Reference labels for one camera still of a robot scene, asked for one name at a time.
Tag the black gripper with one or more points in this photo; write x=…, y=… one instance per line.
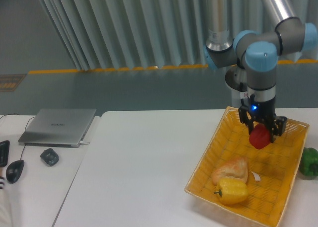
x=264, y=113

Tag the red bell pepper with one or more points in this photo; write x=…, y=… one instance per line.
x=259, y=137

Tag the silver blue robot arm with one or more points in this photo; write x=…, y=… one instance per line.
x=256, y=55

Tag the white striped sleeve forearm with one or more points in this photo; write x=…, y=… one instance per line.
x=5, y=208

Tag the green bell pepper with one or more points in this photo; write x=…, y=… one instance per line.
x=309, y=162

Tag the yellow bell pepper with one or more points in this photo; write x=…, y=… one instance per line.
x=231, y=191

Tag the yellow woven basket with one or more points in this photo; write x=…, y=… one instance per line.
x=277, y=165

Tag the croissant bread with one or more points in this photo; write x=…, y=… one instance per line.
x=236, y=168

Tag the white paper scrap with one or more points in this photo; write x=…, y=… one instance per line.
x=256, y=176

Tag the grey pleated curtain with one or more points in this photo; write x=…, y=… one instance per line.
x=117, y=34

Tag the silver laptop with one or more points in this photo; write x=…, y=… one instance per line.
x=58, y=128

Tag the black small gadget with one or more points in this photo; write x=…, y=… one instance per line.
x=50, y=157

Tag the black computer mouse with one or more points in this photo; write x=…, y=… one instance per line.
x=14, y=171

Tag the black keyboard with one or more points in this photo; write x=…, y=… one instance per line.
x=4, y=152

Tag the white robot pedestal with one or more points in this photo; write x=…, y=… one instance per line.
x=235, y=79

